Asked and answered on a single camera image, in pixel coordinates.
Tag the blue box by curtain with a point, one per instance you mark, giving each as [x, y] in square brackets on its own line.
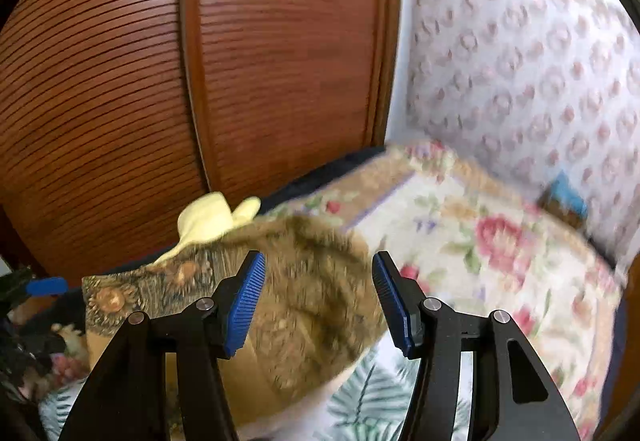
[567, 196]

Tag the wooden louvered wardrobe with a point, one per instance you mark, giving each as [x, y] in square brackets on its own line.
[200, 71]

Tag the floral blanket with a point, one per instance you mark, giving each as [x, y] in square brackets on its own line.
[475, 251]

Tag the brown sunflower print shirt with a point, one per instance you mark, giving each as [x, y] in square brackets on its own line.
[310, 301]

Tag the yellow plush toy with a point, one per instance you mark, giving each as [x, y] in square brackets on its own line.
[210, 221]

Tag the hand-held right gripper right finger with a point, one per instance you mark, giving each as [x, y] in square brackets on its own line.
[395, 306]

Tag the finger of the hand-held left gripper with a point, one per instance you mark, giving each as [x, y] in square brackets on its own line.
[47, 286]
[35, 346]

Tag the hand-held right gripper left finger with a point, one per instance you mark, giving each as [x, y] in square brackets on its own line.
[245, 306]

